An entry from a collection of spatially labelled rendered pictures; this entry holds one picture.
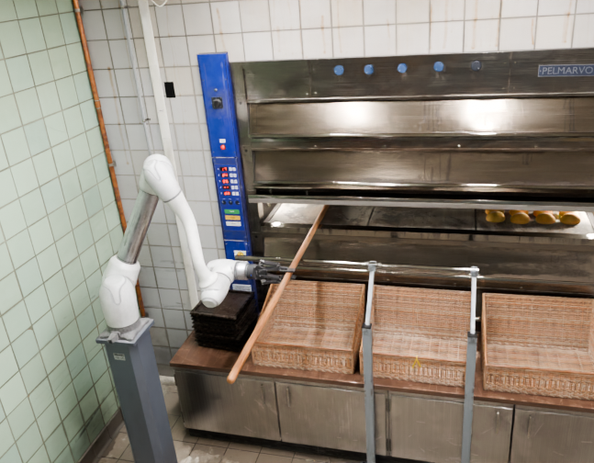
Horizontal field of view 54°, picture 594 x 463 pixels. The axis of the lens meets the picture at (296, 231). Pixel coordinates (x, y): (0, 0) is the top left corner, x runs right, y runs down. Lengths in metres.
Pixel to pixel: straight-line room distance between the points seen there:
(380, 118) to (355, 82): 0.22
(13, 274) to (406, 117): 2.03
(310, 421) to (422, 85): 1.84
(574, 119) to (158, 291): 2.59
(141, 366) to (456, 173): 1.81
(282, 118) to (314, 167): 0.31
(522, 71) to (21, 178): 2.39
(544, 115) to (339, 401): 1.74
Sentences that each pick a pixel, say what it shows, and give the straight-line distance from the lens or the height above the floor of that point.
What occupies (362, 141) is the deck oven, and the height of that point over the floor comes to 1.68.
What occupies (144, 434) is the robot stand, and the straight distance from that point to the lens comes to 3.24.
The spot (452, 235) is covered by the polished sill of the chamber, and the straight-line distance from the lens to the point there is 3.21.
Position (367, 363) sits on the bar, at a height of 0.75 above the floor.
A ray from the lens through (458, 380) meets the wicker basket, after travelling 3.12.
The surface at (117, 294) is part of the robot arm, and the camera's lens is 2.82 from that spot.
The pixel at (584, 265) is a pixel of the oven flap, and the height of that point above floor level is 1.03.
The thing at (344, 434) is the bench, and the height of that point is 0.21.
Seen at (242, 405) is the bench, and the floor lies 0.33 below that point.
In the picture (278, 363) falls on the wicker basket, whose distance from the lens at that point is 3.21.
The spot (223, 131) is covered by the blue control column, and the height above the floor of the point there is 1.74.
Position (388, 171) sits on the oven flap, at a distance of 3.09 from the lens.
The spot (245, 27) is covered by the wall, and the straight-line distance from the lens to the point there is 3.10.
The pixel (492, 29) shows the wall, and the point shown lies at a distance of 2.92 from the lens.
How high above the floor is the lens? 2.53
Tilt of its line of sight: 24 degrees down
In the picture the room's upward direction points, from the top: 5 degrees counter-clockwise
